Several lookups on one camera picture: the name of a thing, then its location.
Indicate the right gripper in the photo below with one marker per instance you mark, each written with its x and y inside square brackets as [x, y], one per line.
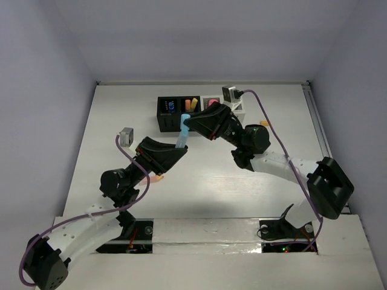
[211, 122]

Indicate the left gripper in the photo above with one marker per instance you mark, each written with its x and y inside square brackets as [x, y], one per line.
[146, 158]

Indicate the pink glue stick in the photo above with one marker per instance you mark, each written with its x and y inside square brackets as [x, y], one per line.
[211, 101]

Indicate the blue pen cap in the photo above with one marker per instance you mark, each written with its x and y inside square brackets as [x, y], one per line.
[184, 129]

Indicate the orange pencil-shaped pen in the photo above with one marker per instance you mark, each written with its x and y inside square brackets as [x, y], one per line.
[152, 179]

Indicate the yellow pencil-shaped pen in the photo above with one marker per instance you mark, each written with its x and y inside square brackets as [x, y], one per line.
[193, 104]

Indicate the grey pencil-shaped pen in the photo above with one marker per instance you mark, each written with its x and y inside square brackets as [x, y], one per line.
[187, 104]

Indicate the blue pencil-shaped pen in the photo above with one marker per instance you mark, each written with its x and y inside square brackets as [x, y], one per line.
[182, 140]

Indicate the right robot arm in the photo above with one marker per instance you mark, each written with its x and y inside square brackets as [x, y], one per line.
[253, 155]

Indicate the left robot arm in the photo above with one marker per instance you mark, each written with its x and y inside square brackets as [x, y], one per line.
[51, 255]

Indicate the white double container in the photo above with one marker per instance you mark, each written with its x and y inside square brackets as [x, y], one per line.
[240, 112]

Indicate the blue item in container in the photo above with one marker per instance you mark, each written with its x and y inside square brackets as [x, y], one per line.
[171, 107]

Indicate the black double container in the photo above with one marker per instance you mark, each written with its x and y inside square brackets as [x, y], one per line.
[170, 122]

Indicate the silver foil tape strip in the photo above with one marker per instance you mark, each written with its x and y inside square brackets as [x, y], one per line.
[206, 236]

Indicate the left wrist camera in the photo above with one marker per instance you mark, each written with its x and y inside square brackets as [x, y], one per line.
[126, 138]

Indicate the aluminium rail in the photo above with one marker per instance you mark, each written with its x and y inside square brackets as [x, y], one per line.
[320, 127]

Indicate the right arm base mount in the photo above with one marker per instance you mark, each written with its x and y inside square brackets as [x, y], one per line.
[279, 236]

